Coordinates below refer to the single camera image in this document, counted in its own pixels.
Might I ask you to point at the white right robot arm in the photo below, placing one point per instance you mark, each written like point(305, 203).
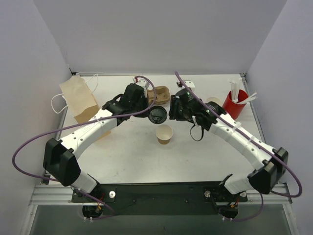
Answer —
point(265, 159)

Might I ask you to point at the brown pulp cup carrier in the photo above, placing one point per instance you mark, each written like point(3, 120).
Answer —
point(162, 95)

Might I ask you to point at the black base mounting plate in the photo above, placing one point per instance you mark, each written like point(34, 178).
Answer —
point(180, 198)

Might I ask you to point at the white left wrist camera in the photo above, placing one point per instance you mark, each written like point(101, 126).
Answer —
point(141, 81)

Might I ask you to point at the brown paper coffee cup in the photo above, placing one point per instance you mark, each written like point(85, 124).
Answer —
point(164, 133)

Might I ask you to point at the black coffee cup lid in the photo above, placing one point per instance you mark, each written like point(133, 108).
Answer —
point(157, 115)

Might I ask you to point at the red cylindrical holder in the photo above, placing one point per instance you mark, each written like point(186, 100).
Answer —
point(232, 108)

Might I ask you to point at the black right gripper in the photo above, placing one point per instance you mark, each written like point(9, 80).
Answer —
point(175, 107)

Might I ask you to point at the brown paper bag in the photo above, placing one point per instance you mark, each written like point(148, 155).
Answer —
point(79, 99)

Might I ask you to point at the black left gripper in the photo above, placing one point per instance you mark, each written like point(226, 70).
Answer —
point(143, 103)

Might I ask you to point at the stack of paper cups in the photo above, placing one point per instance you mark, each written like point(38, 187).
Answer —
point(213, 101)

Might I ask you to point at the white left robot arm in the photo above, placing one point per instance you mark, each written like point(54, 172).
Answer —
point(61, 156)

